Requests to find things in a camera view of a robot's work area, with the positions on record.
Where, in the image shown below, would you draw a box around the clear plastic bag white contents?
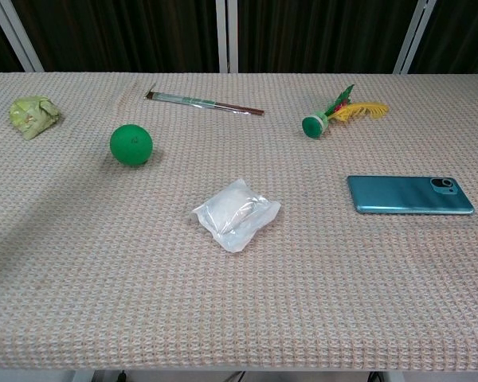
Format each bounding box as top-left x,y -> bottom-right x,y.
190,178 -> 282,255

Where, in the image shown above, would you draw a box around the green-base feather shuttlecock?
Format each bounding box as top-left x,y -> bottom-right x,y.
301,84 -> 390,138

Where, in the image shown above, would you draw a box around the chopsticks in clear wrapper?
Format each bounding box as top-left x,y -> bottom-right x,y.
143,89 -> 265,118

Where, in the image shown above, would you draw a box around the beige waffle-weave tablecloth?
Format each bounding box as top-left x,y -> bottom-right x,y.
0,72 -> 478,372

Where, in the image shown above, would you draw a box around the green ball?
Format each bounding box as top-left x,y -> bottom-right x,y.
109,123 -> 154,167

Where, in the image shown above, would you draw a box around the dark pleated curtain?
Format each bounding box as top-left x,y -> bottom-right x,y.
0,0 -> 478,75

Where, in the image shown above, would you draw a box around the crumpled light green packet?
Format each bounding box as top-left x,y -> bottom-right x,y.
9,95 -> 61,141

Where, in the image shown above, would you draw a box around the white metal frame post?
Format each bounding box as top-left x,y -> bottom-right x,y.
217,0 -> 240,74
0,0 -> 45,73
393,0 -> 439,75

